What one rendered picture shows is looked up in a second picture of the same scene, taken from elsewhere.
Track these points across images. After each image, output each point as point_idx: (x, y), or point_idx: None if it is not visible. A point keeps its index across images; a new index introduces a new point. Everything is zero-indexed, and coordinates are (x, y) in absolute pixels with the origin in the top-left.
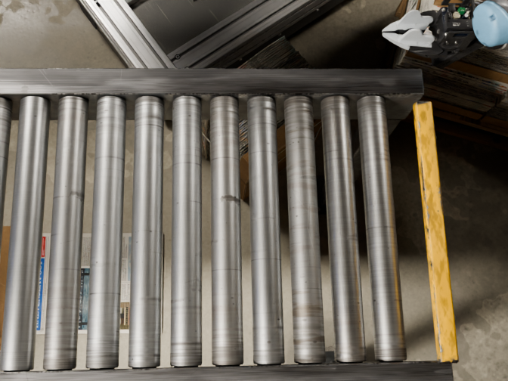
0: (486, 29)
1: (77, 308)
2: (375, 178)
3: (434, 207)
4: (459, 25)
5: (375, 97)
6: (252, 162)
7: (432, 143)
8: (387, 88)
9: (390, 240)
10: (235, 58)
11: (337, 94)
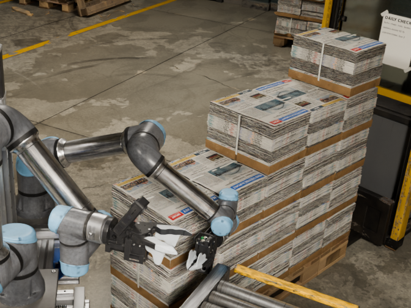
0: (223, 227)
1: None
2: (260, 297)
3: (286, 283)
4: (209, 240)
5: (221, 280)
6: None
7: (256, 271)
8: (219, 275)
9: (293, 305)
10: None
11: (211, 291)
